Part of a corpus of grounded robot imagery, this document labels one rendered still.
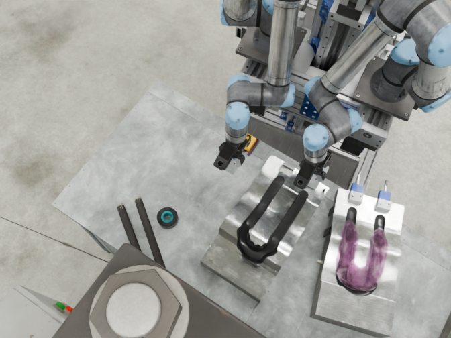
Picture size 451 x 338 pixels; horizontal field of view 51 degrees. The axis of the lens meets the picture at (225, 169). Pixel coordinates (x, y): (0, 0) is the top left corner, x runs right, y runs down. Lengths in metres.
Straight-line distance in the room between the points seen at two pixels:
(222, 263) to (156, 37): 1.95
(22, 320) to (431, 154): 2.52
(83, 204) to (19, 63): 1.66
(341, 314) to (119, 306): 1.27
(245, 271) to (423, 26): 0.99
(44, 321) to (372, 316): 1.07
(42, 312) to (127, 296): 0.66
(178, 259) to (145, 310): 1.30
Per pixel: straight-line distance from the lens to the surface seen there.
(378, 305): 1.77
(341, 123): 1.51
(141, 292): 0.53
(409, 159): 3.05
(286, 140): 2.67
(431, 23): 1.35
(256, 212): 1.77
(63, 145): 3.01
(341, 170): 2.66
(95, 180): 1.97
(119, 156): 1.99
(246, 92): 1.53
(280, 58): 1.48
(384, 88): 1.87
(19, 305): 1.20
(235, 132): 1.51
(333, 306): 1.72
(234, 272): 1.75
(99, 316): 0.55
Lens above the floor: 2.57
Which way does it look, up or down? 67 degrees down
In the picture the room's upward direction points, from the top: 3 degrees clockwise
